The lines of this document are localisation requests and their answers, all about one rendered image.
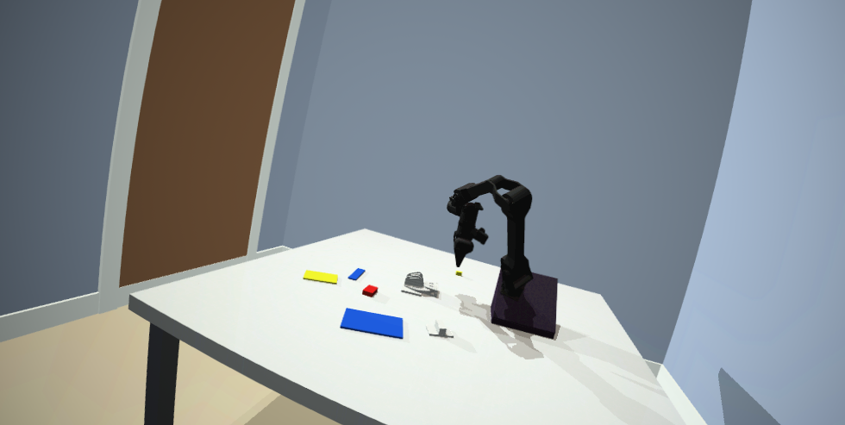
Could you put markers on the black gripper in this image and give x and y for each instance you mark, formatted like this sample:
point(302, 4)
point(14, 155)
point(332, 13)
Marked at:
point(462, 244)

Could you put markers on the blue flat bar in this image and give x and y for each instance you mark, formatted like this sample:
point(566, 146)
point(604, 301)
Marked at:
point(356, 274)

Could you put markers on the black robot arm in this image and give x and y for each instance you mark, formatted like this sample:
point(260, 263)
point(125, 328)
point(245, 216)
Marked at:
point(515, 205)

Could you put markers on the red rectangular block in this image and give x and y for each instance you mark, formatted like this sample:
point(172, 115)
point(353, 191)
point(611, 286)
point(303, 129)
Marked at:
point(370, 290)

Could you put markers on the blue rectangular plate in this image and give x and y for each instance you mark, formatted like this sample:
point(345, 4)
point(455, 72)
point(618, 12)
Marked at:
point(373, 323)

